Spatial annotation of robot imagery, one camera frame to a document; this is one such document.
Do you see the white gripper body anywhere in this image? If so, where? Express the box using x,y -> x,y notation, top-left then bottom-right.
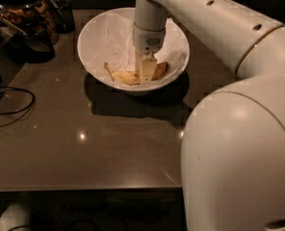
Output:
132,25 -> 166,54

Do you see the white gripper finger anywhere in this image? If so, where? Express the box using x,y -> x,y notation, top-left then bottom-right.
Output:
135,49 -> 143,72

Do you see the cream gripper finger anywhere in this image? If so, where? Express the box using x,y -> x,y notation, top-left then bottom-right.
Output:
140,53 -> 157,83

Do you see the spotted yellow banana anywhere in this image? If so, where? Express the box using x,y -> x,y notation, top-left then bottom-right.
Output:
104,62 -> 168,86

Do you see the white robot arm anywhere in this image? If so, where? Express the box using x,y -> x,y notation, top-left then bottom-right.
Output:
152,0 -> 285,231

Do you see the white bowl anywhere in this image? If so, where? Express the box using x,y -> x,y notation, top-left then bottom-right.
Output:
76,7 -> 191,96

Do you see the white paper liner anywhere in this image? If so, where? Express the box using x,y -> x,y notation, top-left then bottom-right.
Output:
89,9 -> 190,92

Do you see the black mesh pen cup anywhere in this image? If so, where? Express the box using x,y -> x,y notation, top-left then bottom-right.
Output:
50,1 -> 75,34

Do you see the black mug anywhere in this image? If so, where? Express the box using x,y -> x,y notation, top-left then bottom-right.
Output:
8,23 -> 55,64

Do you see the glass snack jar black lid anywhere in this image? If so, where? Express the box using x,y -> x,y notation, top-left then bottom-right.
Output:
0,0 -> 59,44

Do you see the white object under table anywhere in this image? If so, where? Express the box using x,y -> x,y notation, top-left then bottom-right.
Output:
0,203 -> 32,231

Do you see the metal spoon handle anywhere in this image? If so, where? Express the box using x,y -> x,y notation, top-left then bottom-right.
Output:
0,15 -> 28,36

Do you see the black cable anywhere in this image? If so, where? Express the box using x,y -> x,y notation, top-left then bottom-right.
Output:
0,86 -> 37,129

